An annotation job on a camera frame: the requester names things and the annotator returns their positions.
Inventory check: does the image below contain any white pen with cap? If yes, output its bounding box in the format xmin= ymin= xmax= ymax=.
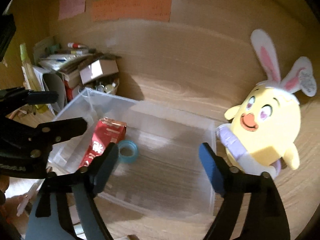
xmin=16 ymin=182 xmax=40 ymax=217

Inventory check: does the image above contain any blue tape roll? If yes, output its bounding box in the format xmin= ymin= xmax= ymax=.
xmin=117 ymin=140 xmax=139 ymax=164

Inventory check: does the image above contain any red foil pouch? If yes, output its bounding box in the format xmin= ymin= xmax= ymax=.
xmin=79 ymin=117 xmax=127 ymax=168

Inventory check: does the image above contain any white paper boxes stack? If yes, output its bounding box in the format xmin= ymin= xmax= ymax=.
xmin=33 ymin=66 xmax=67 ymax=115

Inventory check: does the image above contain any white bowl of trinkets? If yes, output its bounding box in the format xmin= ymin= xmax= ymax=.
xmin=93 ymin=79 xmax=120 ymax=95

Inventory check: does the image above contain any tall green spray bottle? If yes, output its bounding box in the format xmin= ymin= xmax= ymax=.
xmin=20 ymin=43 xmax=31 ymax=66

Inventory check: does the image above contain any small pink white box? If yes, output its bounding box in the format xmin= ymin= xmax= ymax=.
xmin=80 ymin=60 xmax=119 ymax=85

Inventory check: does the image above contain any clear plastic storage bin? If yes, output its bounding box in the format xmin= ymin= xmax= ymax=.
xmin=49 ymin=89 xmax=216 ymax=219

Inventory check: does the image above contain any yellow chick plush toy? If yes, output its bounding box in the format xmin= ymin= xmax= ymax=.
xmin=216 ymin=29 xmax=317 ymax=178

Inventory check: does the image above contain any red white marker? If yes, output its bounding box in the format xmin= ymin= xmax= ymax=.
xmin=67 ymin=42 xmax=88 ymax=49

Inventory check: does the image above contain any pink sticky note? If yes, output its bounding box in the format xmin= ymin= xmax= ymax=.
xmin=58 ymin=0 xmax=86 ymax=20

